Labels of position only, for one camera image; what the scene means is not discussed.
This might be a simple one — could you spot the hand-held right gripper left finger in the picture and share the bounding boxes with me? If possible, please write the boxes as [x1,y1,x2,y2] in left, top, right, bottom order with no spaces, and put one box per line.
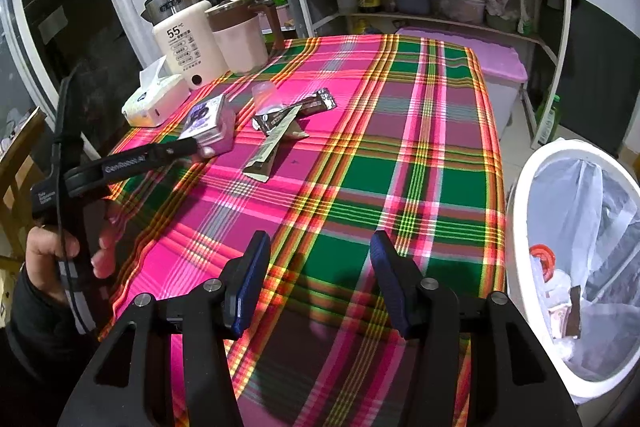
[70,229,273,427]

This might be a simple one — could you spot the clear plastic bin liner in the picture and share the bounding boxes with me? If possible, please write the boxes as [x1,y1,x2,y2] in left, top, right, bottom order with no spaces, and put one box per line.
[527,156,640,383]

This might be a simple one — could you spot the black cable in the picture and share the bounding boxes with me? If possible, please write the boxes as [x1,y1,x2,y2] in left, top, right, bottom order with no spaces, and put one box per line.
[52,67,96,335]

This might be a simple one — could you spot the white waste bin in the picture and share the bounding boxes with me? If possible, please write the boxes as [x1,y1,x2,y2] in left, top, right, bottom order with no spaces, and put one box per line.
[505,138,640,405]

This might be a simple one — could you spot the pink pitcher with brown lid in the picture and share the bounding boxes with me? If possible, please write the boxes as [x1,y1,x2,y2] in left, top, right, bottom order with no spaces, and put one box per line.
[205,0,286,75]

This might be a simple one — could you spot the storage box with pink lid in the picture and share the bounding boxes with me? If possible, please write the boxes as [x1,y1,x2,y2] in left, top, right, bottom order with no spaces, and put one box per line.
[395,26,529,142]

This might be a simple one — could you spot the brown snack wrapper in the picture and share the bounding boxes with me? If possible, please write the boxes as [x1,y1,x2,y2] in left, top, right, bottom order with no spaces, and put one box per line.
[251,106,303,136]
[294,87,337,115]

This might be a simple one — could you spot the person's left forearm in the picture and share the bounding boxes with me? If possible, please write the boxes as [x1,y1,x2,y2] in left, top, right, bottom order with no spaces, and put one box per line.
[0,264,108,408]

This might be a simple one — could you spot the person's left hand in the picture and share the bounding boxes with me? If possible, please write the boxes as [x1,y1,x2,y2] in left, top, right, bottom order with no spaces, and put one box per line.
[25,218,122,304]

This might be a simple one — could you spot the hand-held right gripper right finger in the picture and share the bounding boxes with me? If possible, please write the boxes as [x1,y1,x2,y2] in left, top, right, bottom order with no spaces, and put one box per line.
[369,229,583,427]

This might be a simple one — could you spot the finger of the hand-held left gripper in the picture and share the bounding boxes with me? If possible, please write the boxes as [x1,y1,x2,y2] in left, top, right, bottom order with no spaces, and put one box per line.
[146,137,200,168]

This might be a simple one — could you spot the white tissue box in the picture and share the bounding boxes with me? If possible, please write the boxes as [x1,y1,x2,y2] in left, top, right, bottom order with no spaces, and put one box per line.
[121,56,192,128]

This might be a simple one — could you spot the plaid tablecloth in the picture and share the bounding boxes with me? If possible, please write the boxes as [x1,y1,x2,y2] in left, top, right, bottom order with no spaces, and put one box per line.
[97,34,508,427]

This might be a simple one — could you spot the pink milk carton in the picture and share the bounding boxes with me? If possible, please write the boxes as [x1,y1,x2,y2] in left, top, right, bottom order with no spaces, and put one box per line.
[549,299,576,338]

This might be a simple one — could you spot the cream water warmer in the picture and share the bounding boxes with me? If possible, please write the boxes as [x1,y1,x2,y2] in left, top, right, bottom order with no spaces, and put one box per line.
[151,0,230,90]

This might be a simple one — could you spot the green and white wrapper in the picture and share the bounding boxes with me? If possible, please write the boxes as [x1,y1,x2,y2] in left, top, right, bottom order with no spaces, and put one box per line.
[243,104,311,182]

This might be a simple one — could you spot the crumpled plastic bags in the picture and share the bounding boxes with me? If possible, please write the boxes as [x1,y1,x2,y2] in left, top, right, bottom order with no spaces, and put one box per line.
[485,0,531,35]

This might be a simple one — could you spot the white foam net sleeve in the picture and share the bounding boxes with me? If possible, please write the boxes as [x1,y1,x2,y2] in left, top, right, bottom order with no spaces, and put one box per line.
[532,257,573,308]

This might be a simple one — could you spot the purple milk carton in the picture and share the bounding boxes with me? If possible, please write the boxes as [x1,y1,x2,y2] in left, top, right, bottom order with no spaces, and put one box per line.
[177,94,236,160]

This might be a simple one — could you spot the green detergent bottle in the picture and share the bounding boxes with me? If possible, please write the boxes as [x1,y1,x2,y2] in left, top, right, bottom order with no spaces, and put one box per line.
[537,94,561,145]

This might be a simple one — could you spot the clear plastic cup red lid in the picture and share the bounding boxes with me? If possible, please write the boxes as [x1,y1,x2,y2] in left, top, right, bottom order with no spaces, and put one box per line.
[529,244,557,283]

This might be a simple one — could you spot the small pot on shelf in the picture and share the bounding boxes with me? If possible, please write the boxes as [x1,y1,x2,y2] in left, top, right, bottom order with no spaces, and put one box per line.
[452,0,486,25]

